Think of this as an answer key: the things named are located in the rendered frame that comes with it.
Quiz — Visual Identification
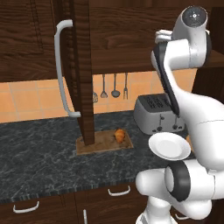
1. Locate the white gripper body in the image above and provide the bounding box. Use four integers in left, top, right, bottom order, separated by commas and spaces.
155, 29, 174, 45

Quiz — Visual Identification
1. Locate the tall dark wooden cabinet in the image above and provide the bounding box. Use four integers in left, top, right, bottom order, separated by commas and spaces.
191, 5, 224, 103

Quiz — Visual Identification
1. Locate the open dark wooden cabinet door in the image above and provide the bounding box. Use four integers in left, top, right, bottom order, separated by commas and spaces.
52, 0, 96, 146

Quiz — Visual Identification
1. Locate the golden brown croissant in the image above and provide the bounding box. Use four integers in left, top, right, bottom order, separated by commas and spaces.
114, 129, 127, 144

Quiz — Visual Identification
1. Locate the wooden cutting board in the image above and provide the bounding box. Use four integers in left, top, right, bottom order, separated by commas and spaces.
75, 129, 135, 156

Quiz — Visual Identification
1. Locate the closed dark wooden cabinet door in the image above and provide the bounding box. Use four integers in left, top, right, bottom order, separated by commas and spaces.
0, 0, 60, 84

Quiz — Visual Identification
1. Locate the hanging grey meat fork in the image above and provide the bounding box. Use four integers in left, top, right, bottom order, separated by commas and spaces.
122, 72, 130, 101

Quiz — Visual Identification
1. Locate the hanging grey ladle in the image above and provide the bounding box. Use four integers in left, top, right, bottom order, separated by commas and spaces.
110, 73, 121, 99

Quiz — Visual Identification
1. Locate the silver toaster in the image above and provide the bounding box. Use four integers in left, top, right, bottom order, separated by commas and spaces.
133, 93, 187, 136

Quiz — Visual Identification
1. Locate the hanging grey slotted spatula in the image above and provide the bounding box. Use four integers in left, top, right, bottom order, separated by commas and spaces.
100, 73, 109, 99

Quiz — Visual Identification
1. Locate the white plate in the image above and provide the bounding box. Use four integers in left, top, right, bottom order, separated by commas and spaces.
148, 131, 193, 162

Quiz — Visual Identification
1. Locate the dark wooden drawer front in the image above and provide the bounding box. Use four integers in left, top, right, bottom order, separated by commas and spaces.
74, 181, 148, 207
0, 193, 79, 224

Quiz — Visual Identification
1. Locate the dark wooden base cupboard door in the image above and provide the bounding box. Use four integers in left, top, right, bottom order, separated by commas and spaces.
74, 200, 151, 224

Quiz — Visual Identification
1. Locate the dark wooden wall cabinet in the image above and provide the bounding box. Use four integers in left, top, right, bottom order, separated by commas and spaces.
88, 0, 224, 75

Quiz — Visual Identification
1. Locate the long grey cabinet door handle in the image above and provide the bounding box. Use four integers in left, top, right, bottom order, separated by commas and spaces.
53, 19, 81, 119

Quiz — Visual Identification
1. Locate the grey drawer handle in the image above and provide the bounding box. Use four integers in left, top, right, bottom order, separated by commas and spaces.
107, 185, 131, 197
12, 200, 40, 214
174, 213, 191, 221

